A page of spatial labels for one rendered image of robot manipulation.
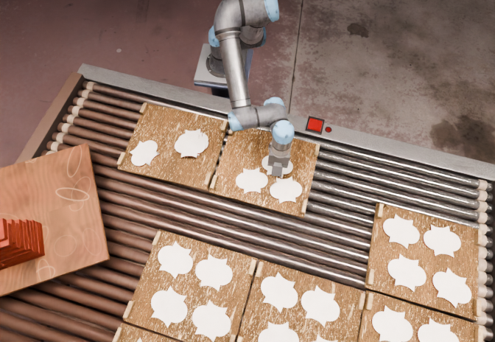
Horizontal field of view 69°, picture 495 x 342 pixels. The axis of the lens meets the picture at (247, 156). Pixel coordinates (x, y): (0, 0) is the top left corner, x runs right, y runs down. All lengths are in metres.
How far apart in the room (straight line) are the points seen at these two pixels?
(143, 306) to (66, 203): 0.49
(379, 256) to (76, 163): 1.26
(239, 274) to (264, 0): 1.01
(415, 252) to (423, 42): 2.32
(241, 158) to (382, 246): 0.68
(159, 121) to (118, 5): 2.15
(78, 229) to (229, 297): 0.62
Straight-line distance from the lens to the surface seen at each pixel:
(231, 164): 1.58
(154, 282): 1.49
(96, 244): 1.47
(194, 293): 1.46
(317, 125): 1.71
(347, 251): 1.54
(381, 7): 3.75
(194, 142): 1.61
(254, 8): 1.36
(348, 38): 3.39
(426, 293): 1.60
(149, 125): 1.73
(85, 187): 1.56
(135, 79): 1.92
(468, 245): 1.72
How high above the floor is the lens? 2.38
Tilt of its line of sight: 65 degrees down
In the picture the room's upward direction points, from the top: straight up
